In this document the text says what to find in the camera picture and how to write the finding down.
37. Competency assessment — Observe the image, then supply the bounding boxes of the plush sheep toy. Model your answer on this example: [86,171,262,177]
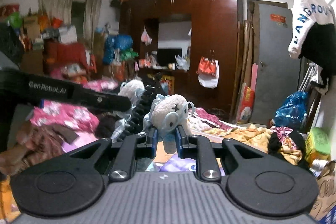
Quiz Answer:
[143,94,195,140]

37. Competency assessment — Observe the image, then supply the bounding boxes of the pink floral blanket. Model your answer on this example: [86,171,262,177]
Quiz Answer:
[30,79,119,132]

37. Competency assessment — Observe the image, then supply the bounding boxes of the orange white hanging bag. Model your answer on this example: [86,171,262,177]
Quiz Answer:
[197,50,219,89]

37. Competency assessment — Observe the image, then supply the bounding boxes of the beige curtains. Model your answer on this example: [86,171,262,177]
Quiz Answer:
[38,0,102,48]

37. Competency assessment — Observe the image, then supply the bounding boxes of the red brown wardrobe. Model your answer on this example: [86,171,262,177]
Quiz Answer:
[120,0,243,121]

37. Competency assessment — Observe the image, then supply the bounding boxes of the blue plastic garbage bag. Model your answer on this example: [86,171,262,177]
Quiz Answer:
[274,92,308,130]

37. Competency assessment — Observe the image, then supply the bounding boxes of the grey door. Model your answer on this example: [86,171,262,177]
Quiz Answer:
[250,4,300,125]

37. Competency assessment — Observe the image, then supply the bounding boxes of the green box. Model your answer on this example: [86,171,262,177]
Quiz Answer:
[305,127,331,165]

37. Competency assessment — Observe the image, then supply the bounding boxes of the white black hanging jacket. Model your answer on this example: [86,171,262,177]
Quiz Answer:
[288,0,335,96]

